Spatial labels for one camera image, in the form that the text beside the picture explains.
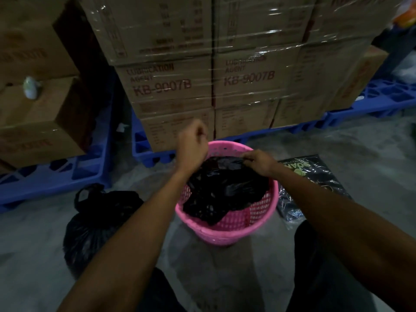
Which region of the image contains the tied black garbage bag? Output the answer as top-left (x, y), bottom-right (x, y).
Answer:
top-left (63, 183), bottom-right (145, 280)

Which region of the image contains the person's leg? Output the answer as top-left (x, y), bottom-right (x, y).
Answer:
top-left (136, 267), bottom-right (187, 312)
top-left (286, 220), bottom-right (381, 312)

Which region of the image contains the person's right hand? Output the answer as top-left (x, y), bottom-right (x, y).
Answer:
top-left (240, 149), bottom-right (281, 178)

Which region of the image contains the person's left leg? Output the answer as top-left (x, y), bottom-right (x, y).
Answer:
top-left (136, 267), bottom-right (187, 312)

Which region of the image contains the stack of wrapped cardboard boxes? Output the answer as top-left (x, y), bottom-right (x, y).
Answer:
top-left (73, 0), bottom-right (405, 154)

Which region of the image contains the small white bottle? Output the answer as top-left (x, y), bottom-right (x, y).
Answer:
top-left (23, 76), bottom-right (42, 100)

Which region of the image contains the person's right forearm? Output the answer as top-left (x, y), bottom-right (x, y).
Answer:
top-left (265, 165), bottom-right (416, 312)

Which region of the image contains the printed pack of black bags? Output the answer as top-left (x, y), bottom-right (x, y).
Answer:
top-left (276, 154), bottom-right (353, 230)

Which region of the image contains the large brown cardboard box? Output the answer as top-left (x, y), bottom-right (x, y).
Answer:
top-left (0, 76), bottom-right (98, 169)
top-left (0, 0), bottom-right (108, 86)

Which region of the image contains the person's right leg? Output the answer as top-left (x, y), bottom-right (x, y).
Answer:
top-left (286, 220), bottom-right (381, 312)

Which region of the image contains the pink plastic waste basket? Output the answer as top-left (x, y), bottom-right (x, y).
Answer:
top-left (175, 140), bottom-right (280, 246)

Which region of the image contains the orange plastic bag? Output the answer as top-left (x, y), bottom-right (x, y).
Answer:
top-left (392, 0), bottom-right (416, 29)

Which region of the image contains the person's left hand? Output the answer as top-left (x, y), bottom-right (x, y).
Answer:
top-left (175, 119), bottom-right (209, 175)

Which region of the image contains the white plastic bag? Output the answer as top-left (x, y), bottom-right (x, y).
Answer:
top-left (392, 50), bottom-right (416, 85)

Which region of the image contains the black plastic bin liner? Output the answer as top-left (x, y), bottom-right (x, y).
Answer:
top-left (182, 156), bottom-right (270, 226)

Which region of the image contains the blue plastic pallet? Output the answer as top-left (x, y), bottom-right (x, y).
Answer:
top-left (131, 109), bottom-right (329, 168)
top-left (324, 76), bottom-right (416, 128)
top-left (0, 91), bottom-right (115, 214)

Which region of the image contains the person's left forearm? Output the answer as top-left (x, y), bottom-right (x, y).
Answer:
top-left (56, 166), bottom-right (195, 312)

